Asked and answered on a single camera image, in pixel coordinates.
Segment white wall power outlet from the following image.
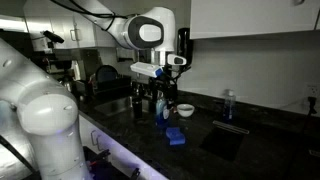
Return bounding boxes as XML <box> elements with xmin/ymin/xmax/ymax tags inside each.
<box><xmin>304</xmin><ymin>82</ymin><xmax>320</xmax><ymax>101</ymax></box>

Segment black bottle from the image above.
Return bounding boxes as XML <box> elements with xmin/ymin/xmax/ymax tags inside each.
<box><xmin>131</xmin><ymin>83</ymin><xmax>145</xmax><ymax>122</ymax></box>

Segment black camera on stand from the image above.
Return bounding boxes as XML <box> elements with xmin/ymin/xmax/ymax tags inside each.
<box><xmin>42</xmin><ymin>29</ymin><xmax>66</xmax><ymax>45</ymax></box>

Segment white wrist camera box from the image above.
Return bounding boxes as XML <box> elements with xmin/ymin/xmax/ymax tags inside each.
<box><xmin>129</xmin><ymin>61</ymin><xmax>165</xmax><ymax>79</ymax></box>

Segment blue sponge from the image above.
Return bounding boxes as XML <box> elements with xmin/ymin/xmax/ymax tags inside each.
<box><xmin>165</xmin><ymin>126</ymin><xmax>187</xmax><ymax>147</ymax></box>

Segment silver drawer handle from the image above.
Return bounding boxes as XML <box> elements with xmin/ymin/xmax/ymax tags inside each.
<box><xmin>90</xmin><ymin>129</ymin><xmax>103</xmax><ymax>152</ymax></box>

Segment clear blue spray bottle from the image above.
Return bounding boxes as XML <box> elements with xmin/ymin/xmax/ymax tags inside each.
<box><xmin>154</xmin><ymin>91</ymin><xmax>171</xmax><ymax>130</ymax></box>

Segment black plug with cable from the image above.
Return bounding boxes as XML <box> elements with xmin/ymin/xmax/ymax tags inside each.
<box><xmin>293</xmin><ymin>96</ymin><xmax>318</xmax><ymax>158</ymax></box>

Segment white wall cabinet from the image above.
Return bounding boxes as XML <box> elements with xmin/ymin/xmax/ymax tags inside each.
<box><xmin>189</xmin><ymin>0</ymin><xmax>320</xmax><ymax>41</ymax></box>

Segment white cabinets with handle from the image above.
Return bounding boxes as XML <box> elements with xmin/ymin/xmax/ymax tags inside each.
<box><xmin>22</xmin><ymin>0</ymin><xmax>118</xmax><ymax>50</ymax></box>

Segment black wall soap dispenser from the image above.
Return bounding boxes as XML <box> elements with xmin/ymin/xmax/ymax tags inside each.
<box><xmin>176</xmin><ymin>27</ymin><xmax>195</xmax><ymax>73</ymax></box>

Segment black dish rack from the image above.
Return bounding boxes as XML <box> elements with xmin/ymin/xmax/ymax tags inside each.
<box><xmin>89</xmin><ymin>64</ymin><xmax>133</xmax><ymax>98</ymax></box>

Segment black mat with silver strip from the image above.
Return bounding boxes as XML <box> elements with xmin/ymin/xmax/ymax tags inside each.
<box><xmin>198</xmin><ymin>119</ymin><xmax>251</xmax><ymax>163</ymax></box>

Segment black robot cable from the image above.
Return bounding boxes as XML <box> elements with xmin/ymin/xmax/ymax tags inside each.
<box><xmin>49</xmin><ymin>0</ymin><xmax>138</xmax><ymax>32</ymax></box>

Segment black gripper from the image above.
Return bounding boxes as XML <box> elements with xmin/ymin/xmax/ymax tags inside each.
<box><xmin>148</xmin><ymin>71</ymin><xmax>179</xmax><ymax>114</ymax></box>

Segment clear bottle with blue label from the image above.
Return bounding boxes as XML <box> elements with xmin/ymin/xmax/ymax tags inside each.
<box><xmin>222</xmin><ymin>88</ymin><xmax>237</xmax><ymax>121</ymax></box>

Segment white base cabinet front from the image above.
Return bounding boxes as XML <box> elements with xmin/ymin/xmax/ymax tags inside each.
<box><xmin>78</xmin><ymin>114</ymin><xmax>170</xmax><ymax>180</ymax></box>

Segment white bowl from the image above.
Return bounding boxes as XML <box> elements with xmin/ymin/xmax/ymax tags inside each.
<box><xmin>176</xmin><ymin>103</ymin><xmax>196</xmax><ymax>118</ymax></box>

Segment steel sink basin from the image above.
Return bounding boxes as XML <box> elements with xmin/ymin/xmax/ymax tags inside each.
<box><xmin>94</xmin><ymin>95</ymin><xmax>152</xmax><ymax>118</ymax></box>

